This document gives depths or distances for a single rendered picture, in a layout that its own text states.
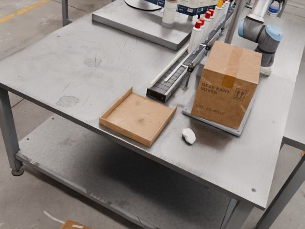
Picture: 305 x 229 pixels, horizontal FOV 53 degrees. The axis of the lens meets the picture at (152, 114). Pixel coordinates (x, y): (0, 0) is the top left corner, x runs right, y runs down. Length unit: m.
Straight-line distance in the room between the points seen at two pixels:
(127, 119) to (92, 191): 0.63
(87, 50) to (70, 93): 0.44
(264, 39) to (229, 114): 0.69
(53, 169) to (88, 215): 0.37
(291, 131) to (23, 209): 1.63
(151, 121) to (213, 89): 0.32
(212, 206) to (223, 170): 0.67
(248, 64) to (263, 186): 0.55
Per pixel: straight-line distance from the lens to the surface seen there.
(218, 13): 2.30
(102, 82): 1.68
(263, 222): 2.19
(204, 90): 1.43
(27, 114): 2.77
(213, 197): 2.04
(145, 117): 1.48
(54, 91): 1.62
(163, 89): 1.60
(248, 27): 2.05
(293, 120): 1.80
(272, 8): 2.65
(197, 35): 1.91
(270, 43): 2.04
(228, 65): 1.45
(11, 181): 2.32
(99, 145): 2.17
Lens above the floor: 1.80
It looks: 40 degrees down
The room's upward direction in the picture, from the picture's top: 10 degrees clockwise
